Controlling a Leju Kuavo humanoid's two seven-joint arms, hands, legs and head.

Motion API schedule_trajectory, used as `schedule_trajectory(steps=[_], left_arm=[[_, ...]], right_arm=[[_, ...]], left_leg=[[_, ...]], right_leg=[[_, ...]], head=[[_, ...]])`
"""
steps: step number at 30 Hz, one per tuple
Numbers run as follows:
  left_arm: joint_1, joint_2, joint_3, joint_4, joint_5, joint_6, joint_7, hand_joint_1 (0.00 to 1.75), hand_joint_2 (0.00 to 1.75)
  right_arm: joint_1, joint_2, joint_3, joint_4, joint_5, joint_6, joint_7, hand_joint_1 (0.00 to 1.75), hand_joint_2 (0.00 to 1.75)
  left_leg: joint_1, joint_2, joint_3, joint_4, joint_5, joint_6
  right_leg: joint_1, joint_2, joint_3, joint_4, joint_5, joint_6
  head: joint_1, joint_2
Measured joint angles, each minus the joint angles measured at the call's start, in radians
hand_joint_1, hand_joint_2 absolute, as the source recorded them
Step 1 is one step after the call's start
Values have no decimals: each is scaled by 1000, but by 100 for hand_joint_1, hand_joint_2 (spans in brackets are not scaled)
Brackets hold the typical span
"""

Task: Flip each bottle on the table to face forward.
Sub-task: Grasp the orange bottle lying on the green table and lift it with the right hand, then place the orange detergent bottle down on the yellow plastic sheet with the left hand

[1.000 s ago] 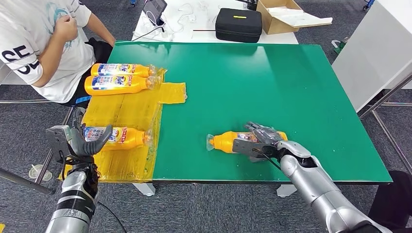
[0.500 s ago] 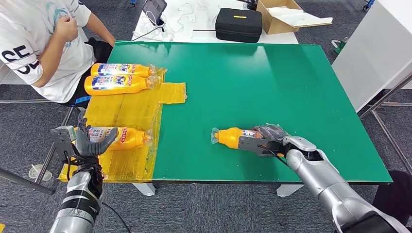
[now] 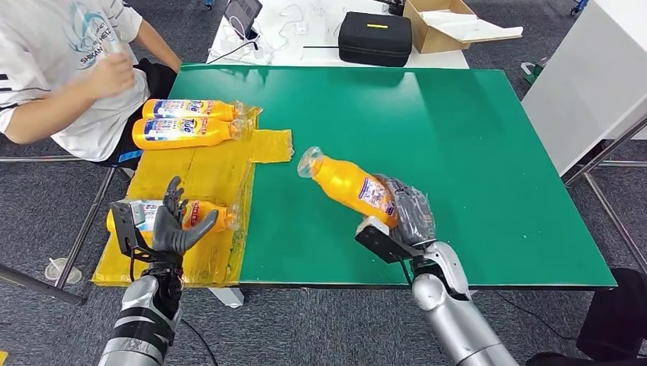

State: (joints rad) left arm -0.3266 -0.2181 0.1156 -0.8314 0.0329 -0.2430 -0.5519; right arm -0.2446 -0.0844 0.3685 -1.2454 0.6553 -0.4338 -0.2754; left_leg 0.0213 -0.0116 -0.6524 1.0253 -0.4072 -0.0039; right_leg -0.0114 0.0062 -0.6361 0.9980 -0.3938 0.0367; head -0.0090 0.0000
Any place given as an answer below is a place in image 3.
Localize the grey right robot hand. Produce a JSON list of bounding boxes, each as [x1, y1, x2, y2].
[[374, 174, 438, 249]]

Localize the white table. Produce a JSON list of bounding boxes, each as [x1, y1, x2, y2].
[[207, 0, 471, 69]]

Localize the white foam sheet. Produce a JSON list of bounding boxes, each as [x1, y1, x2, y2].
[[420, 10, 525, 43]]

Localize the white table foot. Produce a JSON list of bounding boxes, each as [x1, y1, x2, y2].
[[208, 287, 245, 309]]

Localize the green top table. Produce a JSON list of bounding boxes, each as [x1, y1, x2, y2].
[[169, 63, 619, 291]]

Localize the black zip case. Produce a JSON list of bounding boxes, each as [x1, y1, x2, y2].
[[338, 11, 414, 68]]

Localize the brown cardboard box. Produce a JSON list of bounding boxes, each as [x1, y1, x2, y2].
[[403, 0, 478, 55]]

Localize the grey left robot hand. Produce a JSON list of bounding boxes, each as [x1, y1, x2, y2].
[[151, 175, 220, 256]]

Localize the white charger with cable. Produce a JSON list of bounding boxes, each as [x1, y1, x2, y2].
[[263, 5, 311, 53]]

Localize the dark tablet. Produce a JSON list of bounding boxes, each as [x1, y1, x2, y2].
[[225, 0, 264, 40]]

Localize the orange detergent bottle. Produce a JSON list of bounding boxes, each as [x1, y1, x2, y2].
[[131, 117, 249, 151], [141, 98, 249, 122], [297, 146, 401, 230], [105, 199, 241, 236]]

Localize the black floor cable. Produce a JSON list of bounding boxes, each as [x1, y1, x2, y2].
[[497, 291, 582, 335]]

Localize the green floor object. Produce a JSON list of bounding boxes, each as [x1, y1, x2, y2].
[[520, 58, 549, 87]]

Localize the black device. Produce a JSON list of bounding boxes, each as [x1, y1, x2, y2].
[[368, 0, 407, 17]]

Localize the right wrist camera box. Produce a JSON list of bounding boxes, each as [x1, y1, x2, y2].
[[354, 216, 423, 265]]

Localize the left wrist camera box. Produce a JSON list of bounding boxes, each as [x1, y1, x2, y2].
[[110, 200, 155, 264]]

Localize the clear plastic lid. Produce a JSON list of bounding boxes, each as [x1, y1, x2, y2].
[[44, 258, 83, 287]]

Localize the white power strip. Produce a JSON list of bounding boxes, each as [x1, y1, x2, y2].
[[209, 37, 275, 66]]

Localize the yellow taped cardboard mat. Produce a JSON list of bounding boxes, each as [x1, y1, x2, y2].
[[92, 103, 295, 289]]

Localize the person's right hand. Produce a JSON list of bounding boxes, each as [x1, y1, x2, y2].
[[83, 50, 137, 99]]

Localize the black chair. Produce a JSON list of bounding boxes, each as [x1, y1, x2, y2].
[[528, 268, 647, 366]]

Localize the person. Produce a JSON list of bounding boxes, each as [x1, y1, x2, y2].
[[0, 0, 183, 165]]

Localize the metal frame legs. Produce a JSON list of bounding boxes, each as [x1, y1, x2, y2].
[[0, 153, 117, 309], [563, 113, 647, 276]]

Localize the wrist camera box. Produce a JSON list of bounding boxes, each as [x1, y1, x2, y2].
[[354, 216, 423, 265], [110, 200, 155, 264]]

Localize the white cabinet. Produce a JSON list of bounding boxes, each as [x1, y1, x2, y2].
[[522, 0, 647, 177]]

